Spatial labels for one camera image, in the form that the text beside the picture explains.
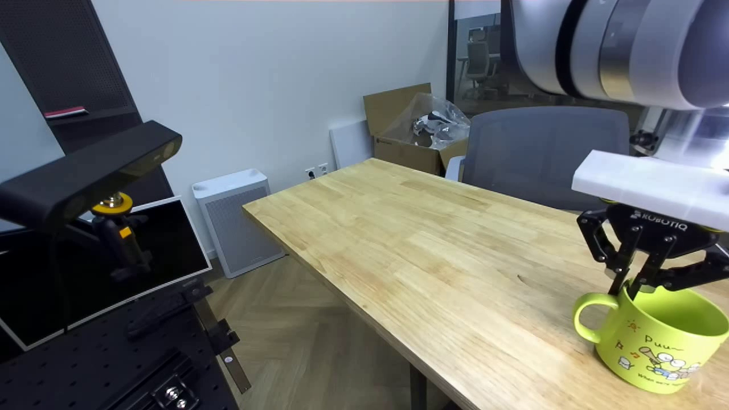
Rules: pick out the white wall outlet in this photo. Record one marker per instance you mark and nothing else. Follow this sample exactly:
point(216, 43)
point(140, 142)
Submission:
point(319, 169)

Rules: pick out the black perforated breadboard table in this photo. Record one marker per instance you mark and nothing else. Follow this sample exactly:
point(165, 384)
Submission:
point(76, 367)

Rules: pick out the brown cardboard box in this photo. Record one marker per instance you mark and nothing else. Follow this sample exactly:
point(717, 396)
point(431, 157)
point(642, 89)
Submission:
point(387, 115)

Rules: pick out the black panel white frame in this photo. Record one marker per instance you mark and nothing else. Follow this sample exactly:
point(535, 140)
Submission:
point(173, 243)

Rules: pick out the clear plastic bag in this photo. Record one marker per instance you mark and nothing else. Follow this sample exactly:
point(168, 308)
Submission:
point(437, 121)

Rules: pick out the yellow black camera clamp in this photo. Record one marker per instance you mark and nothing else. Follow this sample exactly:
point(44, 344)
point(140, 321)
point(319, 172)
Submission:
point(114, 203)

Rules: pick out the black stereo camera bar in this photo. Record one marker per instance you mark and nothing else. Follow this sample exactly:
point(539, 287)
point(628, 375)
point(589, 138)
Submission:
point(92, 172)

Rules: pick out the red label strip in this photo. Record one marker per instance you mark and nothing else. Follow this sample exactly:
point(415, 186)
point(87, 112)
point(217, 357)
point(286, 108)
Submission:
point(65, 112)

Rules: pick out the green cartoon print mug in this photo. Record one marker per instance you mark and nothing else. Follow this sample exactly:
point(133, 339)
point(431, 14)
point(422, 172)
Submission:
point(661, 349)

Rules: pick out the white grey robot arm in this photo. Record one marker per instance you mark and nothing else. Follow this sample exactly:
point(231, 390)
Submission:
point(646, 47)

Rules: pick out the white wrist mount plate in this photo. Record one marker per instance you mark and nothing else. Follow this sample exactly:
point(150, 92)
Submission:
point(646, 186)

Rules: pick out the grey office chair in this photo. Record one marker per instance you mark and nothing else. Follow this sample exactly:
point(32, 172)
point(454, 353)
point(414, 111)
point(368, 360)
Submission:
point(532, 152)

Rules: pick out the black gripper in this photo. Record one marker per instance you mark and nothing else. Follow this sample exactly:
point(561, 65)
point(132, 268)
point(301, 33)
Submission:
point(661, 230)

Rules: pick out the white air purifier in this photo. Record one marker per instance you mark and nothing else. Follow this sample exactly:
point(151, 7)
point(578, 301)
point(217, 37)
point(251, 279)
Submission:
point(236, 224)

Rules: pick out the white flat board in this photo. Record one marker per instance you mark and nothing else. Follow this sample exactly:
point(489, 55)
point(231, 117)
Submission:
point(349, 142)

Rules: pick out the black table leg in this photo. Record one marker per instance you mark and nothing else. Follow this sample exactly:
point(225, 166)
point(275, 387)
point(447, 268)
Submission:
point(419, 387)

